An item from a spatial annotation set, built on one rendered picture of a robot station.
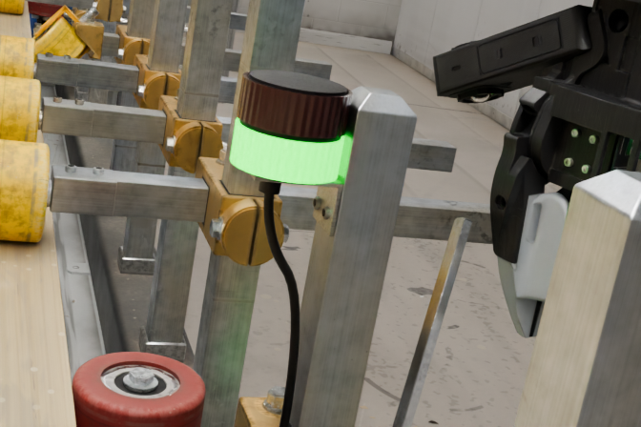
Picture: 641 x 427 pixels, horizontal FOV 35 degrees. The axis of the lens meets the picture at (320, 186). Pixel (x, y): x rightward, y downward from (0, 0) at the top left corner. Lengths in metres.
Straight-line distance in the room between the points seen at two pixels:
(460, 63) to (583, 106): 0.10
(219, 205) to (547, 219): 0.32
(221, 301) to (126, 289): 0.48
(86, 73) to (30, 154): 0.51
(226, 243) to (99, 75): 0.57
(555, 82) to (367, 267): 0.14
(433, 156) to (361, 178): 0.63
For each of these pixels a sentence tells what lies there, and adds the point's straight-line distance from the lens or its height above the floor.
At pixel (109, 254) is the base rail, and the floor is 0.70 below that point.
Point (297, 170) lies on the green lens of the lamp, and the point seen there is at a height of 1.07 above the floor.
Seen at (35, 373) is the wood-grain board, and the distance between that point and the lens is 0.65.
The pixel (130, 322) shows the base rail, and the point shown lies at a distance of 1.22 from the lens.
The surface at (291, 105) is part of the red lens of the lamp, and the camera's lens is 0.52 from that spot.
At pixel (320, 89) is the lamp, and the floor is 1.11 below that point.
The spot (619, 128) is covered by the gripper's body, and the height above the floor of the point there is 1.12.
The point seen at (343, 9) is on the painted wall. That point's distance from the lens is 9.47.
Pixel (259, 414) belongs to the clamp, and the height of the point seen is 0.87.
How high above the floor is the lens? 1.20
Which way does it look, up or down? 15 degrees down
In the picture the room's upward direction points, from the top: 10 degrees clockwise
